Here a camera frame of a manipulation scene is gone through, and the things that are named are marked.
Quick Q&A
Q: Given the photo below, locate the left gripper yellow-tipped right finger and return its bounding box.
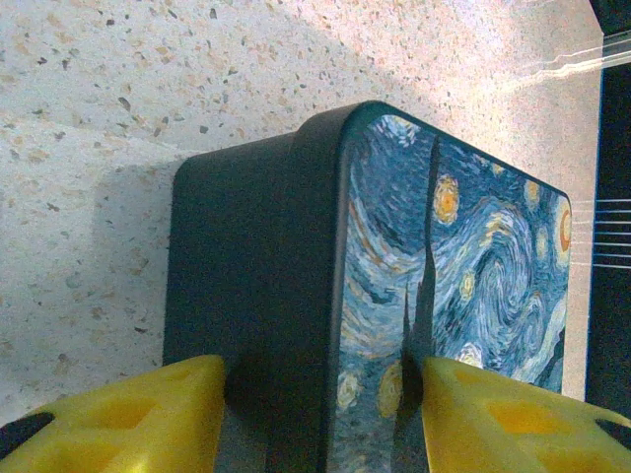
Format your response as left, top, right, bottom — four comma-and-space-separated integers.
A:
420, 356, 631, 473

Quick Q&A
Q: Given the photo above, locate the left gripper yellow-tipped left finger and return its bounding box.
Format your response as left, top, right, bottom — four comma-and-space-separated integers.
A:
0, 354, 227, 473

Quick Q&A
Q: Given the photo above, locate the starry night painted tin box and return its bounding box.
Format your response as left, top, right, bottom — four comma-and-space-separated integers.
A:
161, 100, 573, 473

